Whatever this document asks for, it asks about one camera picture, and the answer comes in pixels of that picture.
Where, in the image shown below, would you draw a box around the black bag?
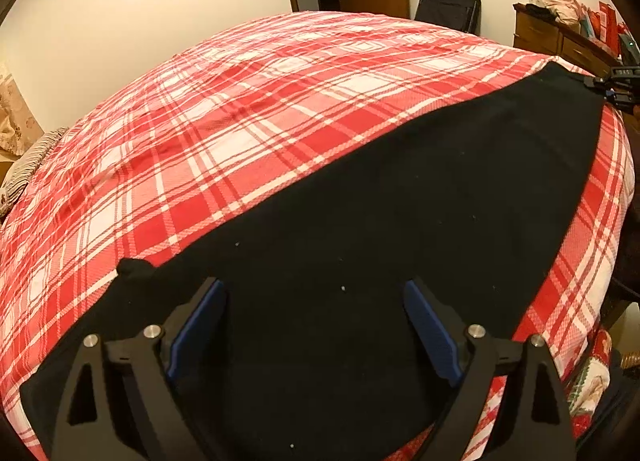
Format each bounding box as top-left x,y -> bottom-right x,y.
414,0 -> 482,35

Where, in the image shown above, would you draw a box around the red plaid bed sheet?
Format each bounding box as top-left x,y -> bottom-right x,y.
0,10 -> 636,461

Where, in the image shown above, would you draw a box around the red gift bag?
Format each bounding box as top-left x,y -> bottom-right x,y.
580,1 -> 623,54

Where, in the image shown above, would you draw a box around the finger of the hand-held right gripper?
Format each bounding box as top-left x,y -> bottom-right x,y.
582,66 -> 640,88
602,87 -> 640,110

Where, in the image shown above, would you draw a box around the red green printed bag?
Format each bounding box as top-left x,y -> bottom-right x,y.
564,328 -> 618,434

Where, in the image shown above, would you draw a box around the beige floral curtain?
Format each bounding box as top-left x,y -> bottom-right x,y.
0,61 -> 45,158

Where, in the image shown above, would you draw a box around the brown wooden dresser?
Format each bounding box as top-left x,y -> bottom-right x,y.
512,2 -> 622,78

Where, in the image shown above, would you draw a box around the striped pillow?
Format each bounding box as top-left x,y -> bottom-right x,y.
0,127 -> 69,216

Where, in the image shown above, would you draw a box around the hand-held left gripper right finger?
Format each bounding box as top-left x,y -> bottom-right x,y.
404,277 -> 576,461

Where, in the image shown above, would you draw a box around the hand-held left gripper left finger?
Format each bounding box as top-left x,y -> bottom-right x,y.
50,277 -> 230,461

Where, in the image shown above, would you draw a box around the pink plastic bag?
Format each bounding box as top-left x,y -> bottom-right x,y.
544,0 -> 585,26

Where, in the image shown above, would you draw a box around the black pants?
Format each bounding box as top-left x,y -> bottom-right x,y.
20,62 -> 606,461

